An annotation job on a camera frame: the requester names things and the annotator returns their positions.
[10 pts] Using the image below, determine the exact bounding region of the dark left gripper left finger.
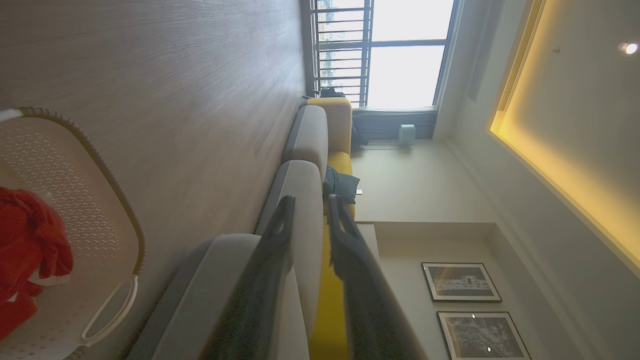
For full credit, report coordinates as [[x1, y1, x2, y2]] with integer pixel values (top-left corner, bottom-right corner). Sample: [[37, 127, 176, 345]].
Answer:
[[200, 195, 296, 360]]

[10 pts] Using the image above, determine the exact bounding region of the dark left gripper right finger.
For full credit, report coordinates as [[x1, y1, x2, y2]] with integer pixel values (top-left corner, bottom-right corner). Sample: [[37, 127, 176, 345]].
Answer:
[[327, 194, 431, 360]]

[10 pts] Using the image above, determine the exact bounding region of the grey and yellow sofa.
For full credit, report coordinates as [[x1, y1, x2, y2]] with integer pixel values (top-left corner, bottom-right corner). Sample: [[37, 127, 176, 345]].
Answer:
[[125, 96, 359, 360]]

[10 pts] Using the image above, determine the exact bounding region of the red cloth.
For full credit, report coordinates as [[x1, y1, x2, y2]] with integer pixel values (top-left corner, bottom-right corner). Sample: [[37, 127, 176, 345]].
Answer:
[[0, 186, 75, 342]]

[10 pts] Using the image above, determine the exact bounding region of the black framed picture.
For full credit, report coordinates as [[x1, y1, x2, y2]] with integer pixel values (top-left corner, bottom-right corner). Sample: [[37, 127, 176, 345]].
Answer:
[[421, 262, 503, 304], [436, 311, 532, 360]]

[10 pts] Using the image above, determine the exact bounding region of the teal throw pillow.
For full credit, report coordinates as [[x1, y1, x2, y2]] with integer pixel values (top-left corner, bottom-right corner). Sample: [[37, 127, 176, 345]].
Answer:
[[323, 166, 361, 205]]

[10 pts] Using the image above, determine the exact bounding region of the grey curtain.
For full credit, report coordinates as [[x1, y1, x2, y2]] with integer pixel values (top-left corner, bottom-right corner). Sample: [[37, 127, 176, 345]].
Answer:
[[352, 108, 437, 141]]

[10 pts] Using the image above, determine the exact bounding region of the cream perforated laundry basket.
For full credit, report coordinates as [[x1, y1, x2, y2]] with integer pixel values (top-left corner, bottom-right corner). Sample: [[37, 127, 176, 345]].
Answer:
[[0, 107, 147, 360]]

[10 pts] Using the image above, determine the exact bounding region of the large bright window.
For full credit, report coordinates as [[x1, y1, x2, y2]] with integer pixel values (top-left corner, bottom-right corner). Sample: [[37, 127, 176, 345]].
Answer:
[[310, 0, 457, 110]]

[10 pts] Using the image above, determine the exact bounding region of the dark metal balcony railing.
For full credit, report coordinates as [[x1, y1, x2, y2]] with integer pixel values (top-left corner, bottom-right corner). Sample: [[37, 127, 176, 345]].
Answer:
[[310, 0, 375, 108]]

